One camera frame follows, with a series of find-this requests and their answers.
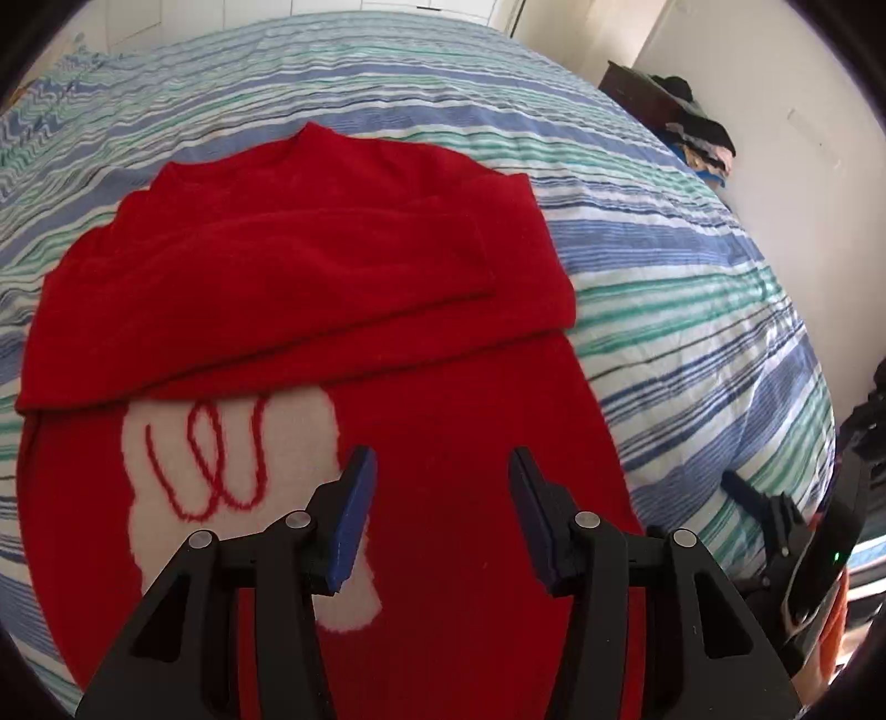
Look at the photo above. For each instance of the striped blue green bed cover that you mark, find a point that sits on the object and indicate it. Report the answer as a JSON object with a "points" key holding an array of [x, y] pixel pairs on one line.
{"points": [[657, 291]]}

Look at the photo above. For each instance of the dark wooden nightstand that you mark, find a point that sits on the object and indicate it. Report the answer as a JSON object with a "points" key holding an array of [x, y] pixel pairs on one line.
{"points": [[637, 90]]}

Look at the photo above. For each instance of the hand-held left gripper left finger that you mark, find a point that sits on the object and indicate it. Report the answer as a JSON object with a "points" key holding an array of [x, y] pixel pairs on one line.
{"points": [[353, 512]]}

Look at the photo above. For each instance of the red sweater with white rabbit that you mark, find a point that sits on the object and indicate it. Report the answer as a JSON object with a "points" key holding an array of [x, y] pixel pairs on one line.
{"points": [[443, 388]]}

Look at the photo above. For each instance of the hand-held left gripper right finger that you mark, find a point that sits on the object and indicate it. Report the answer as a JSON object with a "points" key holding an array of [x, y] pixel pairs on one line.
{"points": [[533, 516]]}

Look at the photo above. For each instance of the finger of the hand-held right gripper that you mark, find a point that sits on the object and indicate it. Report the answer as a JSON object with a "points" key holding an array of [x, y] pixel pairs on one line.
{"points": [[744, 488]]}

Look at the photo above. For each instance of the pile of clothes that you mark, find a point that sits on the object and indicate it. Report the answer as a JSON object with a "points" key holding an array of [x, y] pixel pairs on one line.
{"points": [[699, 135]]}

